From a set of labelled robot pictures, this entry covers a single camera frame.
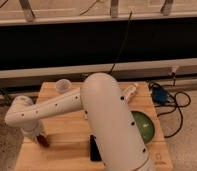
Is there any small clear glass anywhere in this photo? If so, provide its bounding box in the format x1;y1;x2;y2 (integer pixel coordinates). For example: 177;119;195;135
123;85;137;101

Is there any green bowl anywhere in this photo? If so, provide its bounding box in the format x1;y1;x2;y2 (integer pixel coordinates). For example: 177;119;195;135
132;111;155;144

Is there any translucent plastic cup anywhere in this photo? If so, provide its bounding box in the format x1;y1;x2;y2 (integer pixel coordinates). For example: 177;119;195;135
55;79;72;94

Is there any blue adapter box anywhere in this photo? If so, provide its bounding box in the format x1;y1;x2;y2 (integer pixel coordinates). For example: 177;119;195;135
152;88;168;104

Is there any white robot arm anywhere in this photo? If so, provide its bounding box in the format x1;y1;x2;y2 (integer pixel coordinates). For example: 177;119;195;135
5;73;156;171

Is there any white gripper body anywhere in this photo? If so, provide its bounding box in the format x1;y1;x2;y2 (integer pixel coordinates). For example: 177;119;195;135
23;120;46;144

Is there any black rectangular block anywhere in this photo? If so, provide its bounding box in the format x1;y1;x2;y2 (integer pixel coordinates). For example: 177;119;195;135
89;135;101;162

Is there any black hanging cable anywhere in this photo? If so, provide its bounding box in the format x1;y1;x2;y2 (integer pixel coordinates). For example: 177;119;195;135
109;10;133;75

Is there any red pepper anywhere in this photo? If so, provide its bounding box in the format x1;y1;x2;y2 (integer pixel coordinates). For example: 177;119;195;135
37;135;49;147

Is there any black floor cable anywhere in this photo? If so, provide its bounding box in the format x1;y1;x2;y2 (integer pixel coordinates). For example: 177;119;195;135
148;81;192;139

